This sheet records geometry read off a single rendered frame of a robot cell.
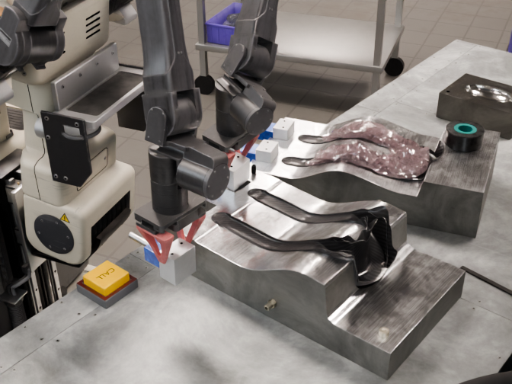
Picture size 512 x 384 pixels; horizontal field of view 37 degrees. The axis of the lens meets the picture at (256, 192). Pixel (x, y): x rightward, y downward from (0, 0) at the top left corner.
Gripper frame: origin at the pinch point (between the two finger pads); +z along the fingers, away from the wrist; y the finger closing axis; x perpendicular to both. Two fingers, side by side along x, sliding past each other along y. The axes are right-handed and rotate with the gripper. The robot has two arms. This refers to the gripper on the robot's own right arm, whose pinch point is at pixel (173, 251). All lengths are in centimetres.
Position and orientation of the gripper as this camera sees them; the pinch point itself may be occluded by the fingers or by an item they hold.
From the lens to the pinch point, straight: 127.5
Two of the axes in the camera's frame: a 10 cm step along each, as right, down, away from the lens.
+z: -0.1, 8.3, 5.5
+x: -7.7, -3.6, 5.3
